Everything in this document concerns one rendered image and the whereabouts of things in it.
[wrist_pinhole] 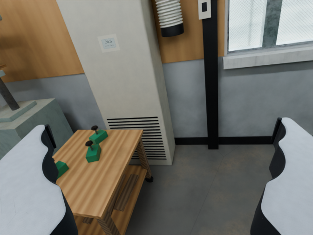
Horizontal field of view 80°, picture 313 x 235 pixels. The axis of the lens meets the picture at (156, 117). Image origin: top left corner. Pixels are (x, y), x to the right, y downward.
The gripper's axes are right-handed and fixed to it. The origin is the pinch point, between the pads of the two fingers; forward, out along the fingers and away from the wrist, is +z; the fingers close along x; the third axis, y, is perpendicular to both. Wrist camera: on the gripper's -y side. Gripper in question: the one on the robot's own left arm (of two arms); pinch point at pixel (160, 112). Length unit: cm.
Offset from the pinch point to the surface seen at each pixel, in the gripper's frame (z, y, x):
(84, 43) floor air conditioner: 120, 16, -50
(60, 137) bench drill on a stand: 129, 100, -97
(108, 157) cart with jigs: 75, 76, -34
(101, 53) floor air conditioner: 119, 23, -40
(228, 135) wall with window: 132, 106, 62
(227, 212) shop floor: 65, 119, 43
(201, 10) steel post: 125, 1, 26
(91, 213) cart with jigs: 40, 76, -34
